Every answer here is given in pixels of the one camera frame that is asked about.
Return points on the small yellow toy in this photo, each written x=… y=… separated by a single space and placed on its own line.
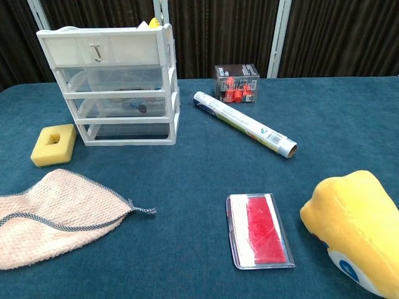
x=153 y=23

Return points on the yellow plush toy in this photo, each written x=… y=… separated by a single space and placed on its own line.
x=358 y=218

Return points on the metal adhesive hook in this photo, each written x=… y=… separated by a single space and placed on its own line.
x=97 y=53

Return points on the pink cloth with blue trim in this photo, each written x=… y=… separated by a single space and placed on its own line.
x=56 y=215

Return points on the white metal post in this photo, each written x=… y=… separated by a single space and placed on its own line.
x=39 y=14
x=161 y=12
x=279 y=37

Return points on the white plastic drawer organizer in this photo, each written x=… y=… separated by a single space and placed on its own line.
x=124 y=46

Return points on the clear sleeve with red sheet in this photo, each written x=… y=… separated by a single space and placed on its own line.
x=262 y=230

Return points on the dark brown curtain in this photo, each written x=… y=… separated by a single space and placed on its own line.
x=218 y=31

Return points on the cling film roll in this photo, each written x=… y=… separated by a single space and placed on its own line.
x=243 y=121

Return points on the yellow sponge with hole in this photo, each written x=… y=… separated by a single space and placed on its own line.
x=62 y=148

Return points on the clear box of orange earplugs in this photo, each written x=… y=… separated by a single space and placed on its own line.
x=237 y=84

